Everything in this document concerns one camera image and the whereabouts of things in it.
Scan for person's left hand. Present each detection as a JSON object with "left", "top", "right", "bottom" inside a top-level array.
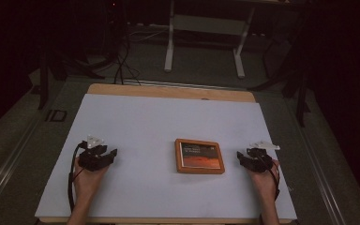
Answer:
[{"left": 72, "top": 162, "right": 111, "bottom": 201}]

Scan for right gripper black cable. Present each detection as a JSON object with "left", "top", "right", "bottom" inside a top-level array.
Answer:
[{"left": 262, "top": 155, "right": 281, "bottom": 202}]

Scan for person's right hand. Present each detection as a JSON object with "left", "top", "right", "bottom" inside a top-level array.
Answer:
[{"left": 247, "top": 158, "right": 281, "bottom": 203}]

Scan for metal floor rail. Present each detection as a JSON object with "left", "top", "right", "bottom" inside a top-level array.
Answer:
[
  {"left": 0, "top": 115, "right": 46, "bottom": 217},
  {"left": 285, "top": 97, "right": 349, "bottom": 225}
]

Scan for wooden picture frame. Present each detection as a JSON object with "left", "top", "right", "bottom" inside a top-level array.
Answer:
[{"left": 173, "top": 138, "right": 226, "bottom": 175}]

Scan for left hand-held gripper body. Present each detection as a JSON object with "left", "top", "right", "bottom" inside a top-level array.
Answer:
[{"left": 77, "top": 134, "right": 111, "bottom": 173}]

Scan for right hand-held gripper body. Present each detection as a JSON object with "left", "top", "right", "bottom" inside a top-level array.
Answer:
[{"left": 245, "top": 140, "right": 281, "bottom": 174}]

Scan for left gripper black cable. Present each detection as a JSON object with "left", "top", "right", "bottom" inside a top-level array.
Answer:
[{"left": 67, "top": 141, "right": 89, "bottom": 214}]

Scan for black floor cables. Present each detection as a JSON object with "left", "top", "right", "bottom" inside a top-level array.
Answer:
[{"left": 113, "top": 27, "right": 143, "bottom": 86}]

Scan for black metal stand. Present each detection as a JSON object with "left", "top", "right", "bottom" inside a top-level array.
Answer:
[
  {"left": 37, "top": 37, "right": 107, "bottom": 111},
  {"left": 248, "top": 18, "right": 313, "bottom": 128}
]

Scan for black rectangular floor bracket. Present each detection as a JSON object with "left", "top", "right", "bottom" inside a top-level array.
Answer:
[{"left": 44, "top": 109, "right": 68, "bottom": 123}]

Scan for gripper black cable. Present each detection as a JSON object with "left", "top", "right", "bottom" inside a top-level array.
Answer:
[
  {"left": 67, "top": 141, "right": 89, "bottom": 214},
  {"left": 262, "top": 155, "right": 281, "bottom": 202}
]

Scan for white metal desk frame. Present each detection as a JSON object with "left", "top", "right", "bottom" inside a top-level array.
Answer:
[{"left": 163, "top": 0, "right": 258, "bottom": 80}]

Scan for white table mat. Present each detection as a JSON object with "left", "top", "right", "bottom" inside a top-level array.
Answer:
[{"left": 34, "top": 93, "right": 298, "bottom": 220}]

